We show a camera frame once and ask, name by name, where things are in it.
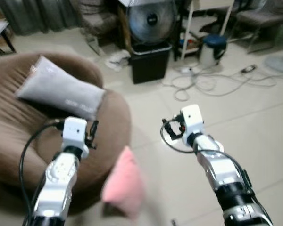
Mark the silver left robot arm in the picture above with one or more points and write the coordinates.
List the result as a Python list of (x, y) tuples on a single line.
[(56, 188)]

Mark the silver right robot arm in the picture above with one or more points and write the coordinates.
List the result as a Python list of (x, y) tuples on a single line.
[(221, 174)]

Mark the grey pillow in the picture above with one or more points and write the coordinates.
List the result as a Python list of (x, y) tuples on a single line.
[(56, 89)]

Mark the pink pillow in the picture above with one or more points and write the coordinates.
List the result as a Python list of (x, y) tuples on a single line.
[(125, 188)]

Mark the brown round sofa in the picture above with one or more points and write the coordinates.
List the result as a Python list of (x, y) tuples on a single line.
[(19, 127)]

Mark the white power strip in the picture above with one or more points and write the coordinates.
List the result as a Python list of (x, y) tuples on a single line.
[(186, 69)]

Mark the black square bin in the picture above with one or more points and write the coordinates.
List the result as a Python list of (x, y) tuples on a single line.
[(151, 63)]

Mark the white crumpled cloth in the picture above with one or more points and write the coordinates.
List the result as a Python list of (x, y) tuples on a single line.
[(118, 60)]

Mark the white bucket with blue lid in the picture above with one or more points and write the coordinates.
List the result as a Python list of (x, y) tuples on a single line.
[(210, 54)]

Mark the black power adapter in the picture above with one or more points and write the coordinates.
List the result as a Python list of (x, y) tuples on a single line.
[(247, 69)]

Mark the large round metal fan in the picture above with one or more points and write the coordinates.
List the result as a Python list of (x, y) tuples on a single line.
[(153, 21)]

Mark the grey round fan stand base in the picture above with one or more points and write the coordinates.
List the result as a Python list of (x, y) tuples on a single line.
[(280, 65)]

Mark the brown patterned chair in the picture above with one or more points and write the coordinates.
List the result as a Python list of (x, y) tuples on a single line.
[(99, 21)]

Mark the grey curtain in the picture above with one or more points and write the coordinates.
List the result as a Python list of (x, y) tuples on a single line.
[(33, 14)]

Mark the grey chair with metal legs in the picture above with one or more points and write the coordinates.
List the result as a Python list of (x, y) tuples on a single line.
[(262, 16)]

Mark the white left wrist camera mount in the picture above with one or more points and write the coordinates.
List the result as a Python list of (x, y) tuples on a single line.
[(74, 134)]

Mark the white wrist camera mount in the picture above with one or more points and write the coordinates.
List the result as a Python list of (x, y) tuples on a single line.
[(74, 134), (192, 117)]

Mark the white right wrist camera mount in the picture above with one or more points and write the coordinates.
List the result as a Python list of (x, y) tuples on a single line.
[(192, 117)]

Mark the white metal table frame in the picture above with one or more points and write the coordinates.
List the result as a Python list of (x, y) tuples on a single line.
[(187, 28)]

